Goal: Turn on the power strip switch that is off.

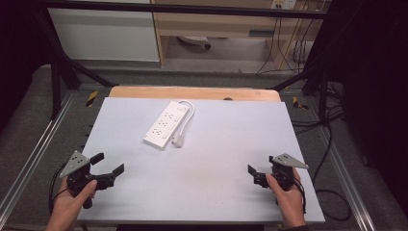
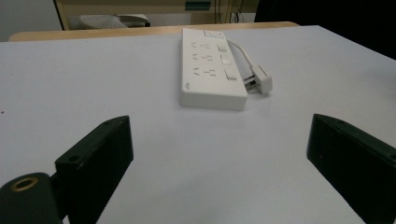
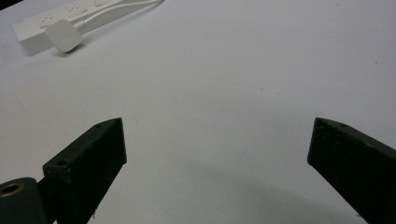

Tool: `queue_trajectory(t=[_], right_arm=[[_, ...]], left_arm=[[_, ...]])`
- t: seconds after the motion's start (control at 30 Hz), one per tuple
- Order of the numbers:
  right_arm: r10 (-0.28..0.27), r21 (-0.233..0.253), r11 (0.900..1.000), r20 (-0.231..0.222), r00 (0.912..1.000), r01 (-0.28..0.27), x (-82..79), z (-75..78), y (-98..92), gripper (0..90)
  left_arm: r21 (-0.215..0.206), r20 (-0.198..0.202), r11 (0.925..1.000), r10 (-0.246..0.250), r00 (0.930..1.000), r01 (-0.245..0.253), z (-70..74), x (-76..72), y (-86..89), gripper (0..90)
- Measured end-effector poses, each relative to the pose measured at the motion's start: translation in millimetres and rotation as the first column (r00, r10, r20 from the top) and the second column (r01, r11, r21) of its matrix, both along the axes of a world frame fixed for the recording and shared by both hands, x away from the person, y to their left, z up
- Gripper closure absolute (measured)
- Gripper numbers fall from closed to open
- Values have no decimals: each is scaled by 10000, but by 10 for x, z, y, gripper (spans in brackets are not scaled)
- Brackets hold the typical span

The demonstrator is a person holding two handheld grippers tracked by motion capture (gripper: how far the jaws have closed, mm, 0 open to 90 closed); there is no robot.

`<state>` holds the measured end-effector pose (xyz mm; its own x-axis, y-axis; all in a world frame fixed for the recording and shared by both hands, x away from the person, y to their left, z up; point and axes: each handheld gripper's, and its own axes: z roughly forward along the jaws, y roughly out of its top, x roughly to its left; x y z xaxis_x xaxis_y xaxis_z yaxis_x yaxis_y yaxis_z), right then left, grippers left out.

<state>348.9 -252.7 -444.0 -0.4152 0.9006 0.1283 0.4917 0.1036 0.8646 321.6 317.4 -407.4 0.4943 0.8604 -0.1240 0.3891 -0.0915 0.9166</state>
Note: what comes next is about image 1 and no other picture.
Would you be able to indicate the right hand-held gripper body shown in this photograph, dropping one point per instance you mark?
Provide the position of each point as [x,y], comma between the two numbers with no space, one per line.
[285,174]

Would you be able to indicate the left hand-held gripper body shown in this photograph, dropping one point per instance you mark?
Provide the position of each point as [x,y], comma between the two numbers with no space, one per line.
[75,164]

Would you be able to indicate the person's right hand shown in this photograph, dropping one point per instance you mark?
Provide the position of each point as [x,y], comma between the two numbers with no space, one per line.
[288,202]

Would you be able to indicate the person's left hand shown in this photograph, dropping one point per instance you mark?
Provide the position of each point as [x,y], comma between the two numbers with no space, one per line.
[65,202]

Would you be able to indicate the yellow black floor tape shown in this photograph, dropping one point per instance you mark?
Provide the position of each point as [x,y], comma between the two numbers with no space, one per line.
[299,103]
[92,98]

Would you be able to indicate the white power strip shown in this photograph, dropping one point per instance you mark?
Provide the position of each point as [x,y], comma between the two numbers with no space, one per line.
[165,125]

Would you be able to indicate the white cabinet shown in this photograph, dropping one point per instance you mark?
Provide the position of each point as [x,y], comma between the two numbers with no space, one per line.
[106,35]

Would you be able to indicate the black curtain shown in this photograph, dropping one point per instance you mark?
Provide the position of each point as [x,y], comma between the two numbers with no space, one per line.
[16,48]
[375,80]

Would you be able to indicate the grey chair base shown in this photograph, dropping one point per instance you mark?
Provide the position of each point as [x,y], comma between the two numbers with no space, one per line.
[194,40]

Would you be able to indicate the light wooden desk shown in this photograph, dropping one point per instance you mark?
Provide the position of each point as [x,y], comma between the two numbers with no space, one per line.
[208,24]

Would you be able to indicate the aluminium floor rail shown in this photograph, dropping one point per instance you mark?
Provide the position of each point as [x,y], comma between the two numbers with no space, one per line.
[348,179]
[35,150]

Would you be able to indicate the white wall socket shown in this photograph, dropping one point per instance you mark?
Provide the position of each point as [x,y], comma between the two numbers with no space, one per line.
[283,4]

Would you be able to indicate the black metal frame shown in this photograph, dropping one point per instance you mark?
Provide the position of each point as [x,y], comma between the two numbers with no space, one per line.
[179,9]

